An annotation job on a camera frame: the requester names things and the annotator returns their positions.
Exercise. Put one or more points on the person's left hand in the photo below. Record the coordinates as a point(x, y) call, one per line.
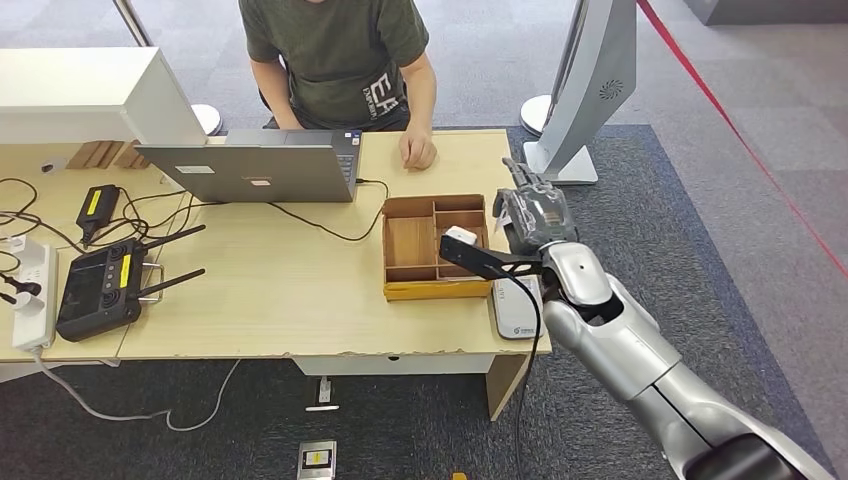
point(417, 149)

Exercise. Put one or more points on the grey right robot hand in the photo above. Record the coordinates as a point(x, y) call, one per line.
point(540, 218)

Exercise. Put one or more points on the wooden compartment box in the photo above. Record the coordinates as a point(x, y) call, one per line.
point(411, 242)

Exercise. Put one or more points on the person's right forearm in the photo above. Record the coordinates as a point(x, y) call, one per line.
point(275, 99)

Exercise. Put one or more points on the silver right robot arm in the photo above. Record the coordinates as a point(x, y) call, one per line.
point(629, 351)

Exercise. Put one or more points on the person's left forearm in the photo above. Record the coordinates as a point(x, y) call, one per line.
point(420, 93)

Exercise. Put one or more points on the grey card reader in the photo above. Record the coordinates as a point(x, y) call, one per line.
point(513, 314)

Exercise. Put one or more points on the person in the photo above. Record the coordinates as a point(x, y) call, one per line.
point(331, 53)

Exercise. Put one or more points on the white round stanchion base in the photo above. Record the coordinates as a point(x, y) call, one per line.
point(532, 114)
point(208, 119)

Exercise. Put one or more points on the grey laptop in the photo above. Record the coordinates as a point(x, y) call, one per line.
point(265, 172)

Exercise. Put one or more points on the silver kiosk stand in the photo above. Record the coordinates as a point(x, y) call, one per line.
point(590, 66)

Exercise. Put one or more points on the red barrier belt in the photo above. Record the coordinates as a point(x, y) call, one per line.
point(729, 121)

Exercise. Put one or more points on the grey floor platform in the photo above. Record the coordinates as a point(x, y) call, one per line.
point(762, 10)

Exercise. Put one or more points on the metal stanchion pole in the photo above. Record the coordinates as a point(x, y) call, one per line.
point(132, 23)

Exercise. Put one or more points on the wooden block stack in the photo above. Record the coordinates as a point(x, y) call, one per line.
point(99, 154)

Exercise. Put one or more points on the black power adapter yellow label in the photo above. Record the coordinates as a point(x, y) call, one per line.
point(97, 207)

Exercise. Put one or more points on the silver floor socket plate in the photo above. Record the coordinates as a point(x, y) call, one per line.
point(316, 460)

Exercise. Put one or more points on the black remote controller with antennas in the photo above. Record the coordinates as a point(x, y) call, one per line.
point(99, 291)

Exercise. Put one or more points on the white counter cabinet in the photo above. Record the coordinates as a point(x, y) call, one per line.
point(66, 86)

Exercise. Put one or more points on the light wooden side desk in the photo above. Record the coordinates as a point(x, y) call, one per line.
point(60, 177)

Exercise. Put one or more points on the small black round device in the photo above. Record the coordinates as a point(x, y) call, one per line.
point(48, 167)

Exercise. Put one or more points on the black power plug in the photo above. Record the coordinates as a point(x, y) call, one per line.
point(30, 287)

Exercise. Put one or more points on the small white plug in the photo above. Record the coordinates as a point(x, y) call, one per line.
point(14, 244)

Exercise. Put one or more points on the white power strip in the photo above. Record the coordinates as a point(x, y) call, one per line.
point(36, 324)

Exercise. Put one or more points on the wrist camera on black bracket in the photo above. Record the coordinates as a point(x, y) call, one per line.
point(477, 260)

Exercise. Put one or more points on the white floor bracket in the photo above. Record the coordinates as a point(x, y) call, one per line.
point(324, 392)

